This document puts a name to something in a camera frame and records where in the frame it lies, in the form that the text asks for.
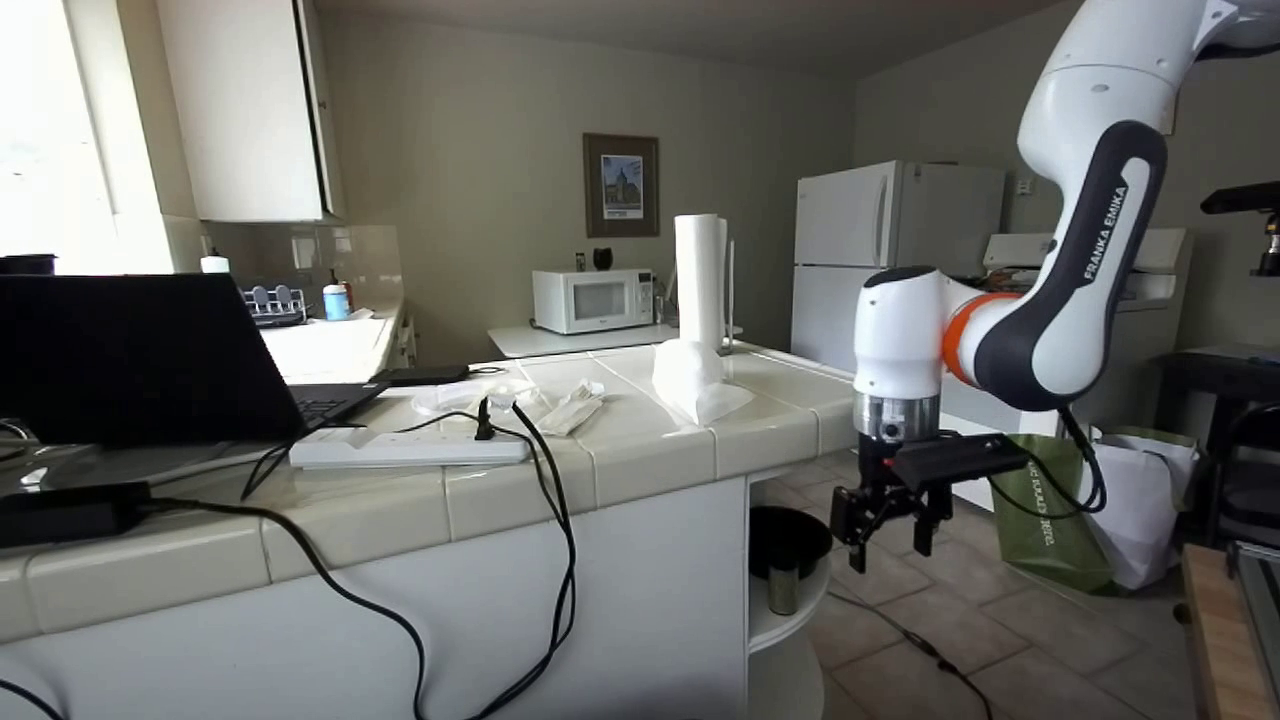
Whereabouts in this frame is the black cart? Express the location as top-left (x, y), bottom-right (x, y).
top-left (1152, 344), bottom-right (1280, 553)

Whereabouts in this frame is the black power strip cable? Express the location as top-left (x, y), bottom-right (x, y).
top-left (463, 397), bottom-right (583, 720)

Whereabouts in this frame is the white oven stove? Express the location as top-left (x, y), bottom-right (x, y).
top-left (885, 222), bottom-right (1191, 514)

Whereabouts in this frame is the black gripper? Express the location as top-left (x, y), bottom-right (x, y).
top-left (827, 432), bottom-right (959, 579)

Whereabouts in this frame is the white plastic bag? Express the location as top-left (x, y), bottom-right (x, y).
top-left (1072, 423), bottom-right (1205, 597)

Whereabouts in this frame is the white power strip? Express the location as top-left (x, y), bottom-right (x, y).
top-left (286, 418), bottom-right (536, 471)

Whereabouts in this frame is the white sink counter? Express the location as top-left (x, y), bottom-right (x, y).
top-left (257, 309), bottom-right (403, 388)

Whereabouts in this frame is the white microwave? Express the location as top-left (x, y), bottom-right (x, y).
top-left (530, 263), bottom-right (660, 338)

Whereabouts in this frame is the white microwave counter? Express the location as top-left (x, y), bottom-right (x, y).
top-left (486, 320), bottom-right (687, 364)

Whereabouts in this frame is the white wall cabinet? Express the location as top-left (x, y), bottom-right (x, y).
top-left (154, 0), bottom-right (342, 227)

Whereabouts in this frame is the white paper towel roll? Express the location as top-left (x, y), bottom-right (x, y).
top-left (670, 207), bottom-right (735, 357)

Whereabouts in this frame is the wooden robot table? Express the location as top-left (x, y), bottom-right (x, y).
top-left (1178, 534), bottom-right (1280, 720)

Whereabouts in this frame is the white refrigerator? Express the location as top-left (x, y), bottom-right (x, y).
top-left (788, 160), bottom-right (1014, 384)

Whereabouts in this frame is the blue dish rack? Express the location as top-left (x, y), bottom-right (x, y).
top-left (235, 279), bottom-right (318, 332)

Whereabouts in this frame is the black adapter cable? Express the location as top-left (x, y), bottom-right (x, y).
top-left (142, 491), bottom-right (437, 720)

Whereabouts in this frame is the black floor cable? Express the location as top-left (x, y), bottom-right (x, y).
top-left (823, 582), bottom-right (999, 720)

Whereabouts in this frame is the green shopping bag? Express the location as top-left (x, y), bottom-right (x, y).
top-left (990, 432), bottom-right (1119, 599)

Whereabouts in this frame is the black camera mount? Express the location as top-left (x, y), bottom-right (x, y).
top-left (1197, 175), bottom-right (1280, 279)

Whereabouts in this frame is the white tiled island with shelves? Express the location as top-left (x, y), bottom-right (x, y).
top-left (0, 336), bottom-right (871, 720)

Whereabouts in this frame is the black power adapter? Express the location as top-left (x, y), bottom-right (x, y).
top-left (0, 475), bottom-right (161, 546)

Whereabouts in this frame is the white plastic wrapper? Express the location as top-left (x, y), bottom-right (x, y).
top-left (413, 370), bottom-right (614, 444)

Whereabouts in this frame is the black bowl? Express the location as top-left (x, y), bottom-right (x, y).
top-left (749, 498), bottom-right (839, 588)

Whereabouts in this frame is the crumpled white paper towel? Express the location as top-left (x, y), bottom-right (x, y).
top-left (648, 332), bottom-right (757, 432)

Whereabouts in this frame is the blue soap bottle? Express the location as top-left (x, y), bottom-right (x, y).
top-left (320, 269), bottom-right (356, 325)

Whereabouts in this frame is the black laptop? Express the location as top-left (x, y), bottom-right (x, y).
top-left (0, 272), bottom-right (383, 451)

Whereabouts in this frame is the dark framed wall picture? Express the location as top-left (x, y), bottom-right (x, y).
top-left (581, 128), bottom-right (664, 244)

